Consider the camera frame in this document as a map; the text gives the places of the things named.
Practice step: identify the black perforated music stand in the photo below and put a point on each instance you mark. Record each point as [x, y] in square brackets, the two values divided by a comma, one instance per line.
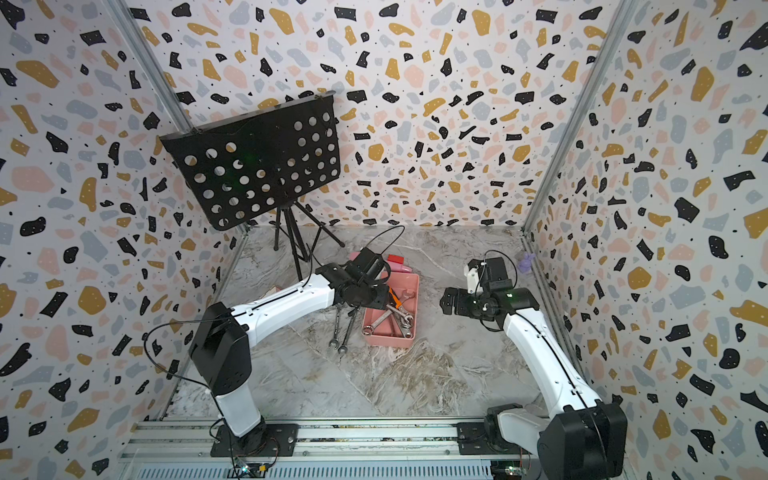
[247, 166]

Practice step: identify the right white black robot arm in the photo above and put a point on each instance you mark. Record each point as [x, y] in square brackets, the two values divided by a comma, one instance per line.
[581, 436]

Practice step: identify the medium silver combination wrench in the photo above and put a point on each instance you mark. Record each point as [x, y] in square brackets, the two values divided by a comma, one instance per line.
[343, 348]

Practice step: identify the silver adjustable wrench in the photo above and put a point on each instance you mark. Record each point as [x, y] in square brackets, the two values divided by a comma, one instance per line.
[405, 322]

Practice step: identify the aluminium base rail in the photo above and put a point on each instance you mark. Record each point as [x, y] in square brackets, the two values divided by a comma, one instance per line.
[328, 448]

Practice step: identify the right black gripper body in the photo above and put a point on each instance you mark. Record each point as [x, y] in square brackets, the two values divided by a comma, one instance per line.
[470, 305]

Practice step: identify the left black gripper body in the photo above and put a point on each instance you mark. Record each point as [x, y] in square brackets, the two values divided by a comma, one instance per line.
[374, 296]

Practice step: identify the small silver combination wrench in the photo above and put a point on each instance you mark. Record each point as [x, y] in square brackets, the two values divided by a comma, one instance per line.
[334, 342]

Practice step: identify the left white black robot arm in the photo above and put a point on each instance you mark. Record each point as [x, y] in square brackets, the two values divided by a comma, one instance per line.
[221, 348]

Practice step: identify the pink plastic storage box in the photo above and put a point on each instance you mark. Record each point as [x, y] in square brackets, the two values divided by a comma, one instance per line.
[406, 285]

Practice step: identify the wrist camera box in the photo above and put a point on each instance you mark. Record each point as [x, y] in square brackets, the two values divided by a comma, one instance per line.
[485, 276]
[368, 267]

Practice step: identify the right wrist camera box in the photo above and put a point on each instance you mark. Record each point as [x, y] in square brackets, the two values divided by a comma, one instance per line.
[485, 276]

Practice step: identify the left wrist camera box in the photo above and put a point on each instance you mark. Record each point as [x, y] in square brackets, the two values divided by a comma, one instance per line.
[368, 267]

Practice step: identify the large silver combination wrench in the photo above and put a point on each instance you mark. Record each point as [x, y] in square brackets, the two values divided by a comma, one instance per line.
[388, 317]

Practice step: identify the orange handled adjustable wrench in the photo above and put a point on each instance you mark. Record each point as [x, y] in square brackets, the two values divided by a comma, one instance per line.
[394, 299]

